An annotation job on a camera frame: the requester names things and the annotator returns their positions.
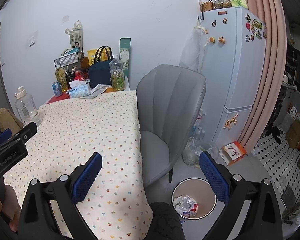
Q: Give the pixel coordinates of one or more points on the blue drink can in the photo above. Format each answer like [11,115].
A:
[57,89]

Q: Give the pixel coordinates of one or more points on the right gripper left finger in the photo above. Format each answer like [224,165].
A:
[37,220]

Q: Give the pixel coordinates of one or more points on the white tissue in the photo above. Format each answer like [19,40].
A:
[188,211]

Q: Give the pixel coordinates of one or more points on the green carton box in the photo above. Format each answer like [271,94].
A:
[124,53]

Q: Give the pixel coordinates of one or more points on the yellow tea bottle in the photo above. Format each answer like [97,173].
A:
[61,78]

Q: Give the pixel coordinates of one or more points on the white trash bin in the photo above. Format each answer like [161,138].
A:
[201,191]

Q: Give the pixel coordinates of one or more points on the floral cream tablecloth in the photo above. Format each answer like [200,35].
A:
[71,131]

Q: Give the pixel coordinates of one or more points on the white refrigerator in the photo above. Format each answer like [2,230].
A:
[232,65]

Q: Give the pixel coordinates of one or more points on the blue tissue pack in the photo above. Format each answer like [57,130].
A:
[79,89]

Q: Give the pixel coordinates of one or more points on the black clothed knee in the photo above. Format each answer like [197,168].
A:
[165,223]

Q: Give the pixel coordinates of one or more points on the yellow snack bag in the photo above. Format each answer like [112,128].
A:
[93,56]

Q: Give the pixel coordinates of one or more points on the white hanging tote bag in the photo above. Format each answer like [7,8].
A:
[194,50]

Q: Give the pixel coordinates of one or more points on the clear plastic bag on floor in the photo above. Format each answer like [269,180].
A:
[194,148]

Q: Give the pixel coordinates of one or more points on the black utensil holder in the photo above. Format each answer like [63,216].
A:
[70,74]

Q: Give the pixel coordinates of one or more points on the paper bag with face print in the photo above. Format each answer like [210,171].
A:
[76,36]

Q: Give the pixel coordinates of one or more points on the red lidded jar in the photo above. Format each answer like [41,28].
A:
[79,76]

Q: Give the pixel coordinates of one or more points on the person's left hand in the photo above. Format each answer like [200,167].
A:
[11,208]

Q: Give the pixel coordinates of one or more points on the grey upholstered chair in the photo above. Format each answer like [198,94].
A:
[169,99]

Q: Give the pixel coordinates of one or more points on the navy blue tote bag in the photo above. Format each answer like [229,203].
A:
[99,71]

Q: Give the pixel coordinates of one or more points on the wire mesh basket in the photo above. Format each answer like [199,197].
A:
[68,58]

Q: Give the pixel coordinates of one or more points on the clear bottle with green label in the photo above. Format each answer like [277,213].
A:
[117,76]

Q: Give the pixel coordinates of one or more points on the crushed clear plastic bottle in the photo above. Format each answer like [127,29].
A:
[183,200]

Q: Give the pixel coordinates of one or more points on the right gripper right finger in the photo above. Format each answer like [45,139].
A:
[263,218]

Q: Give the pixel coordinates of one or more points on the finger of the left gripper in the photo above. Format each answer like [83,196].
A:
[27,132]
[5,136]

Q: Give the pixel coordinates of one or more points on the large clear water jug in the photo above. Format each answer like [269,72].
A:
[25,106]

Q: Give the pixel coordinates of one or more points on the orange white cardboard box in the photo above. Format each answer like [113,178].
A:
[232,153]

